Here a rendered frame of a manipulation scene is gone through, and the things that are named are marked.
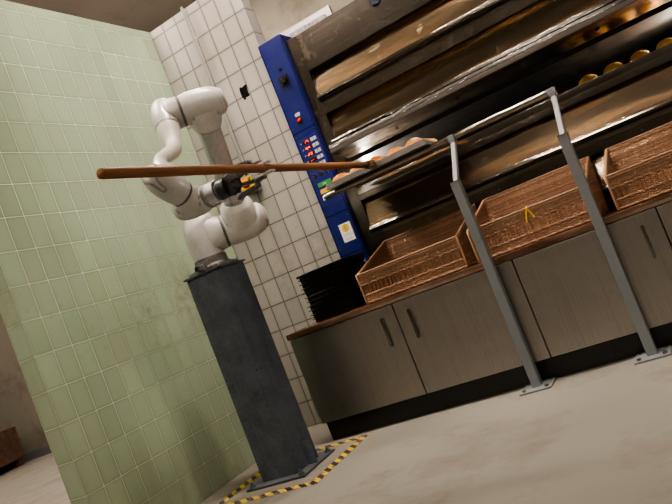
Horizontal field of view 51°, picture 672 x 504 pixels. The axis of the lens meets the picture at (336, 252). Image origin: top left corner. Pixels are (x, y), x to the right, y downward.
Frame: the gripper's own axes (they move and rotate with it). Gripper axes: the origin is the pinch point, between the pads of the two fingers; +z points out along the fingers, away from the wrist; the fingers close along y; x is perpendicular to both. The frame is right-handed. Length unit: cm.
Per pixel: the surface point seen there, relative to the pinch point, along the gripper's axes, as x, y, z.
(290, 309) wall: -144, 51, -99
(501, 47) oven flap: -142, -32, 69
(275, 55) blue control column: -141, -85, -46
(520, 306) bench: -88, 85, 44
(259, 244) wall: -144, 8, -103
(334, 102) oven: -144, -46, -24
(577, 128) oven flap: -142, 20, 87
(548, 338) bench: -88, 101, 50
